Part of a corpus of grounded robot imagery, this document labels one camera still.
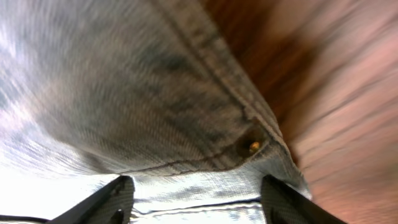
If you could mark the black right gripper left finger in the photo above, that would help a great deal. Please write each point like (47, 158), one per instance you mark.
(112, 204)

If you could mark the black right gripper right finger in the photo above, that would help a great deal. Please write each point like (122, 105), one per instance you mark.
(284, 205)

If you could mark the light blue denim shorts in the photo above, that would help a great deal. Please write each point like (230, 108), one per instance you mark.
(94, 89)

